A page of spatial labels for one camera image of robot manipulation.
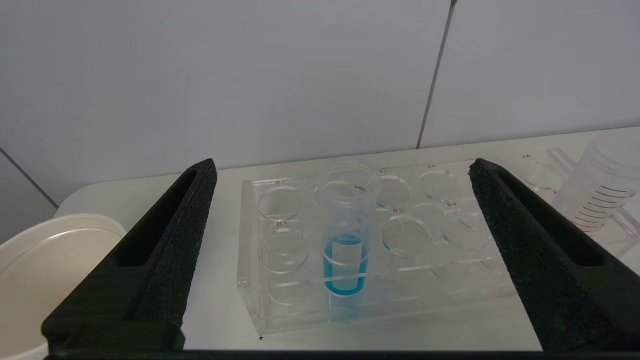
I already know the clear acrylic test tube rack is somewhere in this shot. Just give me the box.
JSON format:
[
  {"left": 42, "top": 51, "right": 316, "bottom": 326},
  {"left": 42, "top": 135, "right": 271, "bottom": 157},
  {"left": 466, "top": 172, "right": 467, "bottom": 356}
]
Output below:
[{"left": 236, "top": 147, "right": 640, "bottom": 337}]

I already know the test tube with blue pigment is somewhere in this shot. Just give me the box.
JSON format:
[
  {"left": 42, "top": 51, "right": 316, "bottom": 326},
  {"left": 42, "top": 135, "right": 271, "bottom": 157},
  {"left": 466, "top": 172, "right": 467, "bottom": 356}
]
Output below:
[{"left": 316, "top": 161, "right": 382, "bottom": 299}]

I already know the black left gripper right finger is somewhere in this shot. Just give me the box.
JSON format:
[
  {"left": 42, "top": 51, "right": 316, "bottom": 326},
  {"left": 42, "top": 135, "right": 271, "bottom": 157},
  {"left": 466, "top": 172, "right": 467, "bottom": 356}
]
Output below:
[{"left": 468, "top": 158, "right": 640, "bottom": 353}]

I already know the test tube with orange pigment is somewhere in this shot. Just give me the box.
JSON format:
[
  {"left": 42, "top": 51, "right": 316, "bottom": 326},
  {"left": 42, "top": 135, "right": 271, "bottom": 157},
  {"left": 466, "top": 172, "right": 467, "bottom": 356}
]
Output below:
[{"left": 551, "top": 136, "right": 640, "bottom": 233}]

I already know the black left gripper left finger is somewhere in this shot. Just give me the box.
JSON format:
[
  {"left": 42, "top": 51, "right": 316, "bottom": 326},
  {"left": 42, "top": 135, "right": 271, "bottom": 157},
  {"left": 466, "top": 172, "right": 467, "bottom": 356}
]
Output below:
[{"left": 41, "top": 158, "right": 218, "bottom": 353}]

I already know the blue white paper cup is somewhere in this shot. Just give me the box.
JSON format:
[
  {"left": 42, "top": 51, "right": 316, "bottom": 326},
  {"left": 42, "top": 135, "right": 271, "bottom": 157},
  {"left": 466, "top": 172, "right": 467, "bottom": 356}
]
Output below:
[{"left": 0, "top": 213, "right": 128, "bottom": 360}]

